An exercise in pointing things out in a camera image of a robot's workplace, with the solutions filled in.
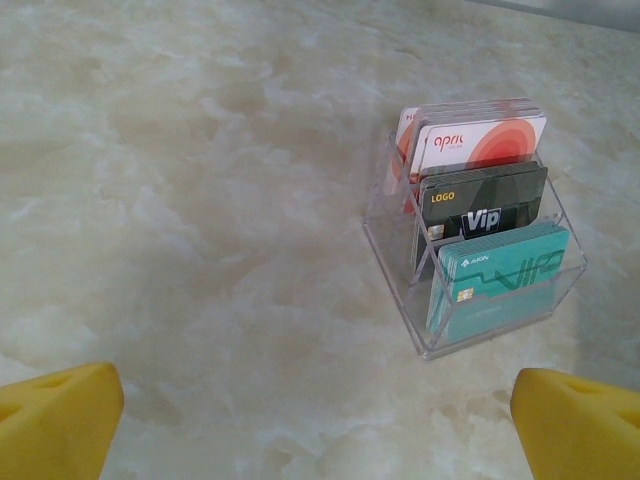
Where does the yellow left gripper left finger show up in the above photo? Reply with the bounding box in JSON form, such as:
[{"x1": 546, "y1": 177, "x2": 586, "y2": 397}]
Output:
[{"x1": 0, "y1": 361, "x2": 126, "y2": 480}]

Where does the black VIP card stack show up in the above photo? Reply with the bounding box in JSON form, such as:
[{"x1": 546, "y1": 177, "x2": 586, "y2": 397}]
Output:
[{"x1": 412, "y1": 160, "x2": 550, "y2": 280}]

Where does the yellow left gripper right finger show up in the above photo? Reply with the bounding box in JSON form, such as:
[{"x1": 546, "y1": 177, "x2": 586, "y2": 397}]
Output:
[{"x1": 509, "y1": 367, "x2": 640, "y2": 480}]

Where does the clear acrylic card organizer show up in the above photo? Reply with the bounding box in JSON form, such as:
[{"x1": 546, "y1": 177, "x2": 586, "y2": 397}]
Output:
[{"x1": 361, "y1": 97, "x2": 588, "y2": 362}]

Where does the teal VIP card stack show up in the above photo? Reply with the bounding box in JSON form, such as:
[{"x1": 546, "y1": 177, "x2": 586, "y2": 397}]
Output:
[{"x1": 425, "y1": 221, "x2": 572, "y2": 345}]

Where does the red white april card stack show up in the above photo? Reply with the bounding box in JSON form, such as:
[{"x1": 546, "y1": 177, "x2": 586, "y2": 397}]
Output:
[{"x1": 394, "y1": 97, "x2": 548, "y2": 217}]

